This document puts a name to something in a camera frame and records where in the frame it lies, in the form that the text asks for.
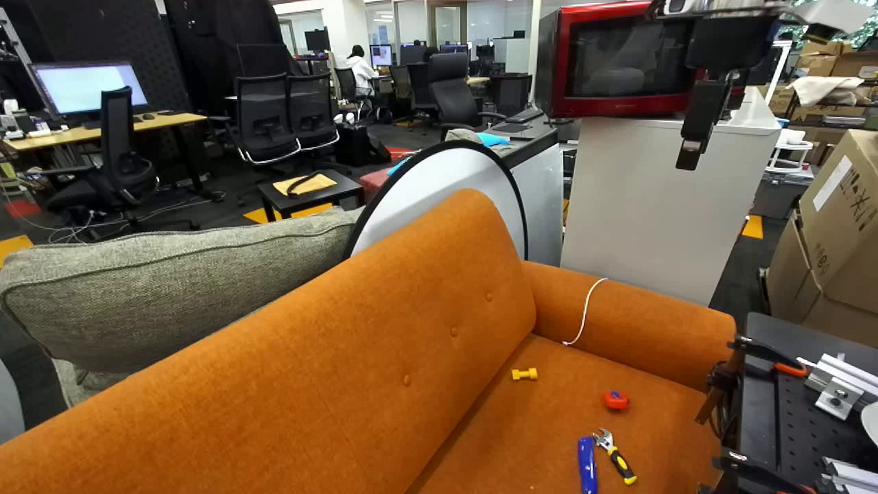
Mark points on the blue flat object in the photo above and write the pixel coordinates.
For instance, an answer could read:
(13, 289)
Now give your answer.
(587, 473)

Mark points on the large cardboard box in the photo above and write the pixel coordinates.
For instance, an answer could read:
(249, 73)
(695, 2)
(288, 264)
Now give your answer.
(824, 271)

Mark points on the orange fabric sofa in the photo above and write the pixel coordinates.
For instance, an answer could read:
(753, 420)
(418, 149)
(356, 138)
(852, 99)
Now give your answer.
(391, 374)

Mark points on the black low table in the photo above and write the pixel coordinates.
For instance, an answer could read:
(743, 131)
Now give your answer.
(297, 193)

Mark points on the small yellow dumbbell toy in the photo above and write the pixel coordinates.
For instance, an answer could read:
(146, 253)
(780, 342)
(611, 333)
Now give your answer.
(521, 374)

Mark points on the white cabinet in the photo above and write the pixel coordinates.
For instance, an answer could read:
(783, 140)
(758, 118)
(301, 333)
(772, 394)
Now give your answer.
(639, 219)

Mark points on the seated person white shirt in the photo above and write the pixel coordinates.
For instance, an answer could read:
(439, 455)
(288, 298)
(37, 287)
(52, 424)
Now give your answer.
(363, 73)

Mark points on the black office chair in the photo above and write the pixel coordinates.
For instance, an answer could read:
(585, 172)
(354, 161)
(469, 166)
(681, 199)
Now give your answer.
(264, 118)

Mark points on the red round toy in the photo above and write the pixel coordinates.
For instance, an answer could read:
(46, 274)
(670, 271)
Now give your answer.
(614, 401)

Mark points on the red black microwave oven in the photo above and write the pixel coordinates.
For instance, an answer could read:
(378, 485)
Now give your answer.
(625, 59)

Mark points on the grey cushion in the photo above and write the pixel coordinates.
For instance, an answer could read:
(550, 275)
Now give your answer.
(127, 304)

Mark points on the wooden desk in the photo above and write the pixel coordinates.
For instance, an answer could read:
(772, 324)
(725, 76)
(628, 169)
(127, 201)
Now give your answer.
(93, 134)

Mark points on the black mounting plate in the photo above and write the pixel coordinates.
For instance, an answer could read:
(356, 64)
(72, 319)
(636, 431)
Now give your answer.
(780, 440)

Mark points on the computer monitor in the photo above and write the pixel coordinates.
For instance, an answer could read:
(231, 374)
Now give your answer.
(74, 88)

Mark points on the yellow black handled tool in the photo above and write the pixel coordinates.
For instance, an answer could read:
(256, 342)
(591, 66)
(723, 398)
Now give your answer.
(614, 457)

